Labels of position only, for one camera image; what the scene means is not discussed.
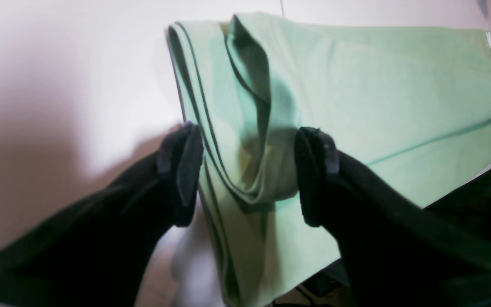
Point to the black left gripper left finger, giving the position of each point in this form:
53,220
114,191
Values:
95,252

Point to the light green polo T-shirt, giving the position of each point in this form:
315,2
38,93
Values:
412,103

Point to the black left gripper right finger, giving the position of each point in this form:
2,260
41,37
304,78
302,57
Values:
394,253

